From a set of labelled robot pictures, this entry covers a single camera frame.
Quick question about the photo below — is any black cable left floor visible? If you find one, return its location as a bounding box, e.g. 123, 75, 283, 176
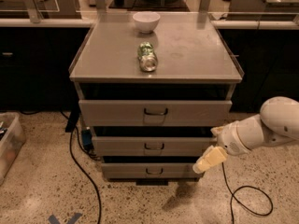
59, 110, 104, 224

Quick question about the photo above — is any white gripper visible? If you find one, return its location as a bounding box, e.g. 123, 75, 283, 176
192, 121, 249, 174

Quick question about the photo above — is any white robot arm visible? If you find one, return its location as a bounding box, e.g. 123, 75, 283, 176
192, 96, 299, 174

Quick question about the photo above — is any clear plastic storage bin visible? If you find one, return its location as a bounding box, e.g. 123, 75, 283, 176
0, 112, 26, 185

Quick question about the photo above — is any left metal bracket post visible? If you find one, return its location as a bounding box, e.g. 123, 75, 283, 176
23, 0, 42, 23

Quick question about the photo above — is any white ceramic bowl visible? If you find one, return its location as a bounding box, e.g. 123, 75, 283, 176
133, 11, 161, 34

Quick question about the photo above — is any grey drawer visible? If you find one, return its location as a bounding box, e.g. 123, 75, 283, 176
78, 100, 232, 127
93, 137, 216, 157
101, 163, 202, 179

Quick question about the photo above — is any black cable right floor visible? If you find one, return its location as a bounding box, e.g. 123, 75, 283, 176
221, 161, 275, 224

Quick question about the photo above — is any blue power adapter box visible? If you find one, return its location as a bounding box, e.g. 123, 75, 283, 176
81, 130, 93, 151

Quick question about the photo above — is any green soda can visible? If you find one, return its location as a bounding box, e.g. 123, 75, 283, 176
137, 42, 158, 72

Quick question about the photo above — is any black cable floor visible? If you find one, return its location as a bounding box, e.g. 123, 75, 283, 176
59, 110, 104, 224
221, 161, 275, 224

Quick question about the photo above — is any grey metal drawer cabinet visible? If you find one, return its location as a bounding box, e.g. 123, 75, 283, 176
69, 11, 245, 187

